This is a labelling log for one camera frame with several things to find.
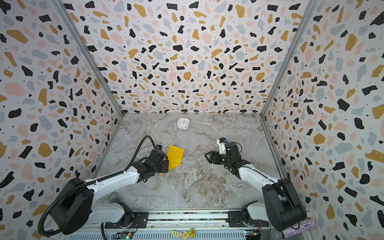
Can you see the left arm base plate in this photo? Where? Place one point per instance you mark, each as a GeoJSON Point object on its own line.
{"type": "Point", "coordinates": [135, 220]}

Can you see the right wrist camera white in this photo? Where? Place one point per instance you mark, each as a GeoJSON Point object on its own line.
{"type": "Point", "coordinates": [221, 144]}

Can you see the glitter microphone right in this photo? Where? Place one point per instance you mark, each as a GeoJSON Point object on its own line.
{"type": "Point", "coordinates": [302, 227]}

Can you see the yellow square paper sheet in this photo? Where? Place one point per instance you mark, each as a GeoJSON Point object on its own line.
{"type": "Point", "coordinates": [175, 156]}

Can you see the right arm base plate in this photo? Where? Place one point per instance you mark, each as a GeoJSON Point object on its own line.
{"type": "Point", "coordinates": [241, 219]}

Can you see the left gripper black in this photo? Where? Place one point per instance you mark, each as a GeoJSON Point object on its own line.
{"type": "Point", "coordinates": [165, 166]}

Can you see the colourful stickers on rail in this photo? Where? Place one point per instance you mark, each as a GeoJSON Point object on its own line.
{"type": "Point", "coordinates": [185, 235]}

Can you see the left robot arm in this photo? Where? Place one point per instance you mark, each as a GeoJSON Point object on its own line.
{"type": "Point", "coordinates": [95, 201]}

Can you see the aluminium rail frame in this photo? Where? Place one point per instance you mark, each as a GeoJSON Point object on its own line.
{"type": "Point", "coordinates": [210, 224]}

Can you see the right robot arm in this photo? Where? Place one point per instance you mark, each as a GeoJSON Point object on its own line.
{"type": "Point", "coordinates": [281, 207]}

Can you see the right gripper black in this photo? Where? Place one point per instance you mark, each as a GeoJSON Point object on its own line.
{"type": "Point", "coordinates": [216, 157]}

